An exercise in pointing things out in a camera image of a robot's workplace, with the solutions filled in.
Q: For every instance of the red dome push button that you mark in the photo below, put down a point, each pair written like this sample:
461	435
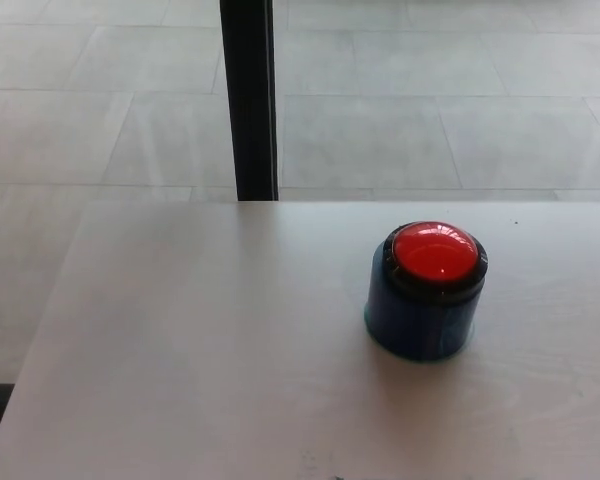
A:
432	260

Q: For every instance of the black vertical post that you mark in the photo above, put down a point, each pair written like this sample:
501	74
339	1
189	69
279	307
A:
249	100

